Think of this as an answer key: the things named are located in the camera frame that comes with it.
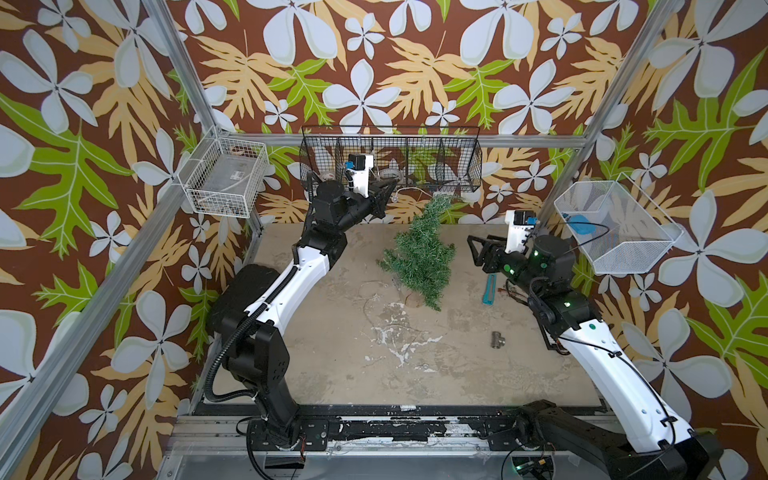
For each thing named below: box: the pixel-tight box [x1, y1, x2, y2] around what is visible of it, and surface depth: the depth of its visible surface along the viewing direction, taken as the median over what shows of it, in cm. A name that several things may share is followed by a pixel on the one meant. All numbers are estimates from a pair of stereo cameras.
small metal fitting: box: [491, 331, 506, 349], surface depth 90 cm
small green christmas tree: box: [376, 194, 456, 311], surface depth 81 cm
